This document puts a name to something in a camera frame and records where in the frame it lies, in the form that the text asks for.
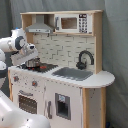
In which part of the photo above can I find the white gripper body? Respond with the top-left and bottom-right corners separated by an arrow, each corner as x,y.
10,42 -> 40,67

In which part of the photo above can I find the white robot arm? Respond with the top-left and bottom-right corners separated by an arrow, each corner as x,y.
0,28 -> 51,128

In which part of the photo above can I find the wooden toy kitchen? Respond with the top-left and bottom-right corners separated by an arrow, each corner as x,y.
9,10 -> 115,128

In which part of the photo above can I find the silver metal pot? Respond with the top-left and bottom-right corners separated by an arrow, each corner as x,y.
25,58 -> 40,67

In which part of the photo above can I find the black toy stovetop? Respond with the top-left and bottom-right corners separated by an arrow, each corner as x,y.
19,63 -> 56,73

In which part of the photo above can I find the grey range hood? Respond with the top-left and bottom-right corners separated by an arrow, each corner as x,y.
25,15 -> 54,34

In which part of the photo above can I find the left red stove knob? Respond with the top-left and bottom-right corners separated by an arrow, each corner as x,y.
13,76 -> 19,82

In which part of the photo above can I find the red stove knob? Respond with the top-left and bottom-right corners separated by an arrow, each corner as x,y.
13,76 -> 19,82
32,81 -> 38,87

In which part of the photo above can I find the right red stove knob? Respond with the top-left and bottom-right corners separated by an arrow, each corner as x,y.
32,81 -> 38,87

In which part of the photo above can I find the white oven door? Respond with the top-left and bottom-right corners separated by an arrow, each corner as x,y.
12,87 -> 44,115

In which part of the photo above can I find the grey toy sink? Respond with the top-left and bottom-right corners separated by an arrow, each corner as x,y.
52,67 -> 92,81

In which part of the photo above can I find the black toy faucet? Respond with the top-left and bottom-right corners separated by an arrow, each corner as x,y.
76,50 -> 94,70

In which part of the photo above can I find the white toy microwave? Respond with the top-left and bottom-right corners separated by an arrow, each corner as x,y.
55,14 -> 92,34

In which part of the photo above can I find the white cabinet door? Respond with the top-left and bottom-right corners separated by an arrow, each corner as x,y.
46,82 -> 82,128

